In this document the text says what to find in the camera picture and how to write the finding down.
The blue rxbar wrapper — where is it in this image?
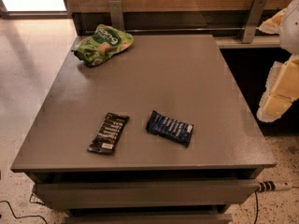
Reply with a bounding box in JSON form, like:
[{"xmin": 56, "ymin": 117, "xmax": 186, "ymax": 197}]
[{"xmin": 146, "ymin": 110, "xmax": 193, "ymax": 147}]

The grey drawer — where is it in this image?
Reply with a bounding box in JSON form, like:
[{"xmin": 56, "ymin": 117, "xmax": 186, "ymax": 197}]
[
  {"xmin": 62, "ymin": 215, "xmax": 232, "ymax": 224},
  {"xmin": 35, "ymin": 180, "xmax": 258, "ymax": 209}
]

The striped power plug connector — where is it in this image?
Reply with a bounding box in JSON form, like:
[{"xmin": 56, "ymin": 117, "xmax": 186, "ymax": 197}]
[{"xmin": 257, "ymin": 181, "xmax": 292, "ymax": 192}]

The green rice chip bag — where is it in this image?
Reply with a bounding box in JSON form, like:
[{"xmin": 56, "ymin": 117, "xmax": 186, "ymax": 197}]
[{"xmin": 72, "ymin": 24, "xmax": 134, "ymax": 67}]

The metal wall bracket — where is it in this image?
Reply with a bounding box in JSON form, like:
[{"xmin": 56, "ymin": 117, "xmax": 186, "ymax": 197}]
[
  {"xmin": 108, "ymin": 0, "xmax": 124, "ymax": 31},
  {"xmin": 239, "ymin": 0, "xmax": 267, "ymax": 44}
]

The grey lower drawer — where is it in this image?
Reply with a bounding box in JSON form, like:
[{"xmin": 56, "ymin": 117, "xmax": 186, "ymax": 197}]
[{"xmin": 62, "ymin": 215, "xmax": 232, "ymax": 224}]

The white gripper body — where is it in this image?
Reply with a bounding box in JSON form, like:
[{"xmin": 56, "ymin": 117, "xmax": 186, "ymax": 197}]
[{"xmin": 279, "ymin": 0, "xmax": 299, "ymax": 54}]

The right metal wall bracket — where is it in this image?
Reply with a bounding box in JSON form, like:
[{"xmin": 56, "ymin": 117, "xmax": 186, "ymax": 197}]
[{"xmin": 239, "ymin": 0, "xmax": 267, "ymax": 44}]

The black floor cable left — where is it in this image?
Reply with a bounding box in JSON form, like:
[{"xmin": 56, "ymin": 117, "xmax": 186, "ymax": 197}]
[{"xmin": 0, "ymin": 199, "xmax": 50, "ymax": 224}]

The black rxbar wrapper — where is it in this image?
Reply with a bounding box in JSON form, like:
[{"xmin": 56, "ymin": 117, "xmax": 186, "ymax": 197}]
[{"xmin": 87, "ymin": 113, "xmax": 130, "ymax": 155}]

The left metal wall bracket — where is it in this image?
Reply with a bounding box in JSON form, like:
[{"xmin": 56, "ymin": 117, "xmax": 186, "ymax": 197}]
[{"xmin": 108, "ymin": 0, "xmax": 124, "ymax": 31}]

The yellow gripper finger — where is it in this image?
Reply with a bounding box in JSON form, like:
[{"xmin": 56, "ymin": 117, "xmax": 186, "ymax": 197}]
[
  {"xmin": 256, "ymin": 55, "xmax": 299, "ymax": 122},
  {"xmin": 258, "ymin": 8, "xmax": 286, "ymax": 35}
]

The horizontal metal rail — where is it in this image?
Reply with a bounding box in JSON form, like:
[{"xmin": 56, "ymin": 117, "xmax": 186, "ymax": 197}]
[{"xmin": 126, "ymin": 27, "xmax": 242, "ymax": 36}]

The grey upper drawer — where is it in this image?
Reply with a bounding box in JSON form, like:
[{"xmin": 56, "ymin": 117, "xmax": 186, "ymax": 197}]
[{"xmin": 35, "ymin": 180, "xmax": 258, "ymax": 209}]

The black cable right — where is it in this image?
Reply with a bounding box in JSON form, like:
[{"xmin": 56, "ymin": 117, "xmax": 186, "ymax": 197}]
[{"xmin": 253, "ymin": 191, "xmax": 260, "ymax": 224}]

